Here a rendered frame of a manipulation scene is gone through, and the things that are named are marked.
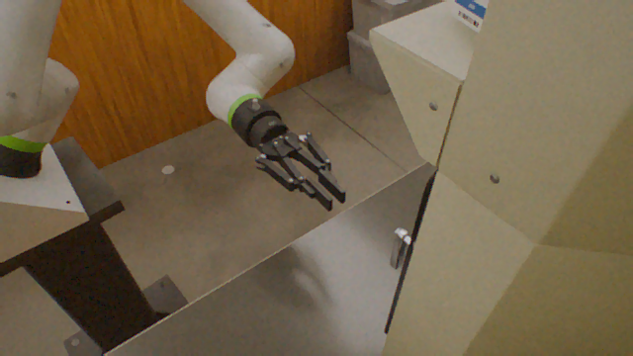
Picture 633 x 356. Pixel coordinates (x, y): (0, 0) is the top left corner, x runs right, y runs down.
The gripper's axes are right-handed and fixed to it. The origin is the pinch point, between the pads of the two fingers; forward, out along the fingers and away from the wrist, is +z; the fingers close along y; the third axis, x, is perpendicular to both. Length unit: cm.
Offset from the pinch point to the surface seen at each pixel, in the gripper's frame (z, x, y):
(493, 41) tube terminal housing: 24.6, -40.9, -4.1
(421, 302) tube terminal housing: 26.8, -5.1, -4.7
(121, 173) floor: -160, 114, -23
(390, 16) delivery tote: -128, 60, 147
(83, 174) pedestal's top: -55, 20, -35
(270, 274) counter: -2.6, 20.3, -12.1
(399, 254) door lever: 18.4, -2.0, -0.1
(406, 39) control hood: 15.4, -36.6, -2.6
